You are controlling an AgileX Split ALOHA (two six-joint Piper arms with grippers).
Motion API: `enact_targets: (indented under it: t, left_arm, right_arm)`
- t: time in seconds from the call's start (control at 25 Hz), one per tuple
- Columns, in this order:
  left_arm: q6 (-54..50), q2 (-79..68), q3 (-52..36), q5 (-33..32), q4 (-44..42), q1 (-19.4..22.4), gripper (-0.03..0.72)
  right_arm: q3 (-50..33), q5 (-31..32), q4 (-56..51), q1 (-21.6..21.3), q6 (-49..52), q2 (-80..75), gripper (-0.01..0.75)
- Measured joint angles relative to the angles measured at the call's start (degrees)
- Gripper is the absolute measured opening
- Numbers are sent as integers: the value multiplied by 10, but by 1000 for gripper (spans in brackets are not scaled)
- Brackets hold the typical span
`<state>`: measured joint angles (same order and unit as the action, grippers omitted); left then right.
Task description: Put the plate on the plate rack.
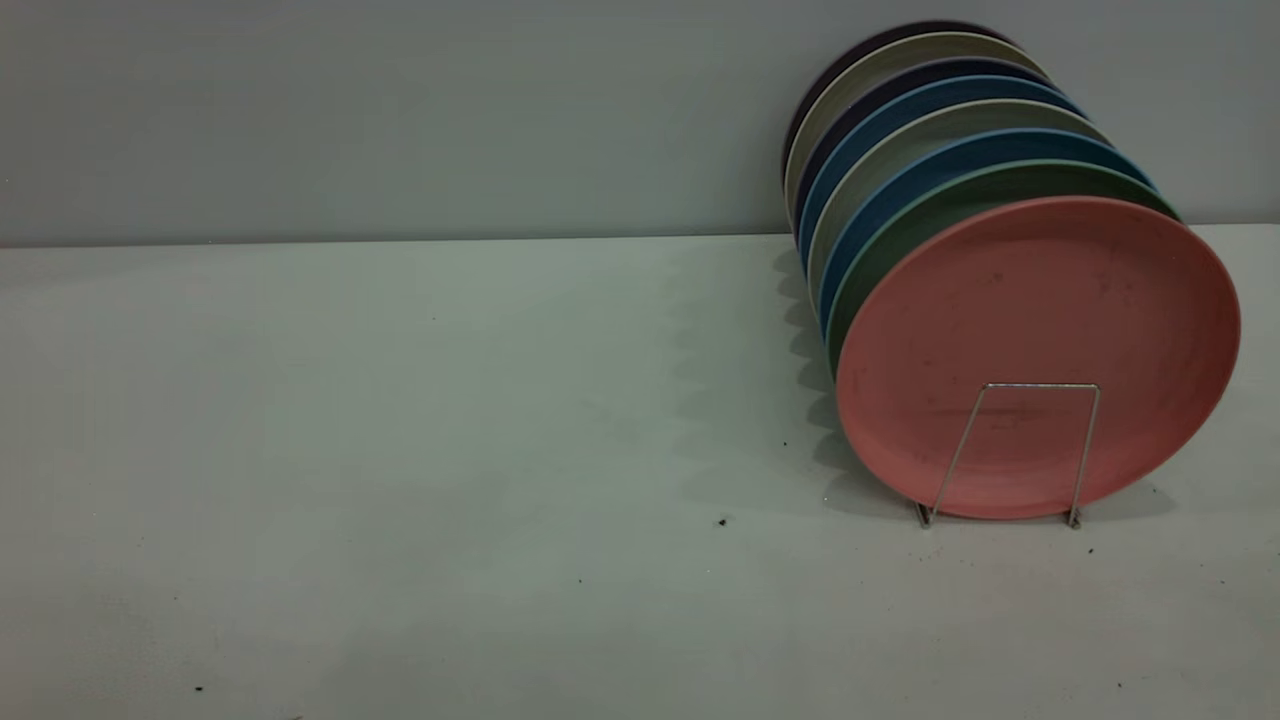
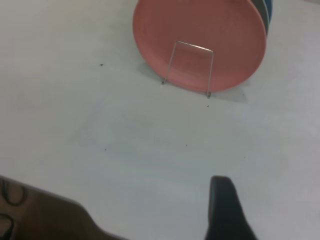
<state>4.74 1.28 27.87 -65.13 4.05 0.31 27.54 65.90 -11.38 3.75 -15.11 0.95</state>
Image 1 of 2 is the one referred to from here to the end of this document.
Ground pink round plate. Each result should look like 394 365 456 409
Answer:
835 195 1243 522

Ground green round plate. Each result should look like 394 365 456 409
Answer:
826 159 1182 377

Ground blue round plate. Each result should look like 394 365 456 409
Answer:
817 127 1157 337
797 75 1090 271

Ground dark purple round plate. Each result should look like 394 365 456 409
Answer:
792 55 1053 241
781 19 1017 191

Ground beige round plate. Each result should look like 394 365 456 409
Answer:
806 98 1114 301
783 31 1051 227

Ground silver wire plate rack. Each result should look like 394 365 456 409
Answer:
914 381 1102 530

